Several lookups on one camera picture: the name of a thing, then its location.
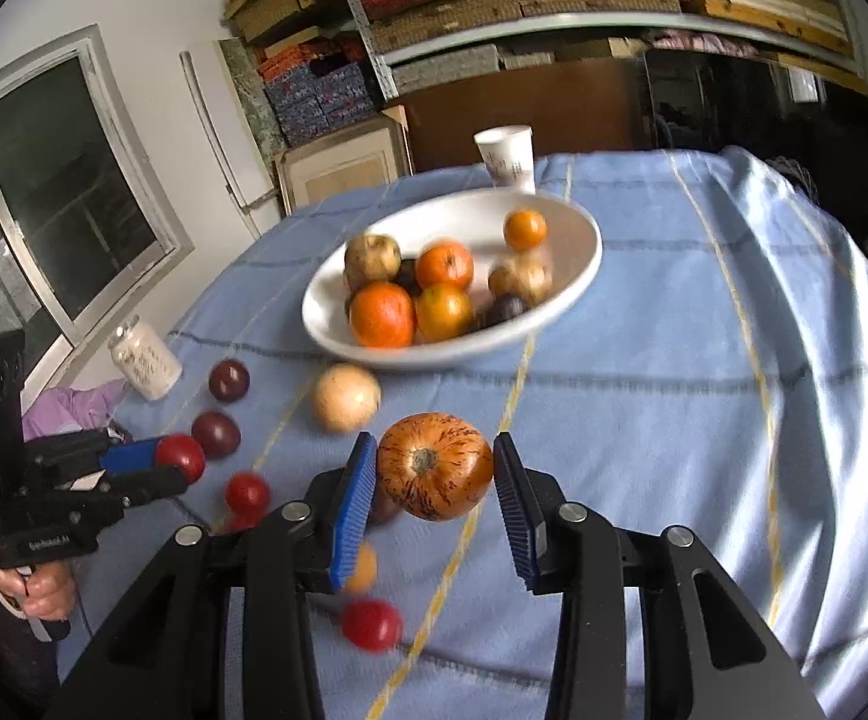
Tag dark fruit in bowl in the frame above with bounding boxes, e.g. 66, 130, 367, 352
393, 257, 422, 298

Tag white oval serving bowl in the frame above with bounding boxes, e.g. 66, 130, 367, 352
302, 188, 603, 369

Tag small tan fruit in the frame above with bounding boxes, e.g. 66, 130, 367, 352
343, 541, 379, 595

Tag dark passion fruit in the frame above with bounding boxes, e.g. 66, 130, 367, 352
367, 484, 401, 527

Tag blue checked tablecloth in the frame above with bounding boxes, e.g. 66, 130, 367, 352
58, 145, 868, 720

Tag blue patterned box stack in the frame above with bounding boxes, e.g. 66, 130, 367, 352
263, 62, 375, 148

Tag brown wooden chair back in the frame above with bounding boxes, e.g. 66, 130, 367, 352
392, 59, 653, 172

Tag white beverage can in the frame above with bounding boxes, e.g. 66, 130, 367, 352
109, 316, 183, 401

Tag dark brown mangosteen fruit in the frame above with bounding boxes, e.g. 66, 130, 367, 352
481, 294, 530, 328

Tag person's left hand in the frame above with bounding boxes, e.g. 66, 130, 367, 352
0, 562, 76, 621

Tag white paper cup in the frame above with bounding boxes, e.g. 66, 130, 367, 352
474, 125, 536, 193

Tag tan round pear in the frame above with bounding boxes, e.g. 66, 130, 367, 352
312, 362, 382, 433

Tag framed wooden panel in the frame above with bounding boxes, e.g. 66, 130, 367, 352
273, 106, 414, 216

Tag large orange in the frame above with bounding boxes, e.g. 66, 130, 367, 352
347, 281, 416, 349
416, 239, 474, 291

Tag pink cloth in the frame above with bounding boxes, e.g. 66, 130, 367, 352
22, 379, 126, 440

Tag dark red plum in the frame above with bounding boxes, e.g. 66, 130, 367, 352
191, 411, 242, 460
208, 358, 250, 403

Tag small red tomato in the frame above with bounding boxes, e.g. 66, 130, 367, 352
219, 514, 260, 535

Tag yellow orange in bowl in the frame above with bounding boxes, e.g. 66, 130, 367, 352
414, 283, 474, 343

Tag orange striped apple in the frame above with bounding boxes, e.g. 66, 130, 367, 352
377, 413, 494, 522

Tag metal storage shelf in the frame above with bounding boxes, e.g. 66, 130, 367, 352
346, 0, 861, 101

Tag brown fruit in bowl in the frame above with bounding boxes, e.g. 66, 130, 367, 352
488, 254, 552, 307

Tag small orange tangerine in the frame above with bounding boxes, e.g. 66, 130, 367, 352
504, 208, 548, 252

